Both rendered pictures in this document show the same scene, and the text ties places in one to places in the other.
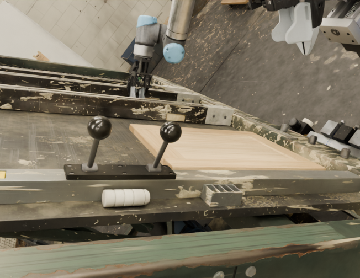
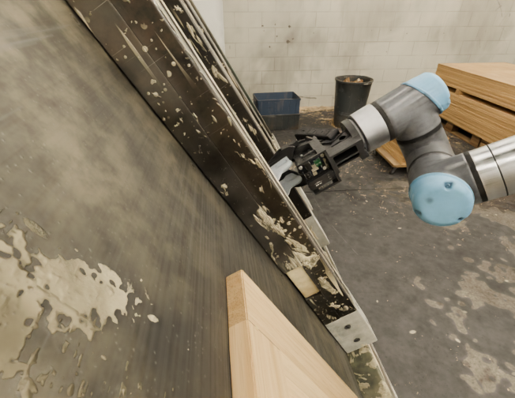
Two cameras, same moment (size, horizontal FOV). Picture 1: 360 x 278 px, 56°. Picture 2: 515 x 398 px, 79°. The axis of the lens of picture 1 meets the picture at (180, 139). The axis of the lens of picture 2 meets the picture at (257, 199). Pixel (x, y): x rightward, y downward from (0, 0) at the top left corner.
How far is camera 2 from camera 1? 0.83 m
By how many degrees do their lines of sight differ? 7
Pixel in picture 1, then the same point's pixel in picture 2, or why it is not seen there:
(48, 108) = (97, 16)
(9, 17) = not seen: outside the picture
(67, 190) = not seen: outside the picture
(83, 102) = (191, 98)
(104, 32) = (261, 61)
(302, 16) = not seen: outside the picture
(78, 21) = (251, 31)
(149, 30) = (422, 110)
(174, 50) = (456, 200)
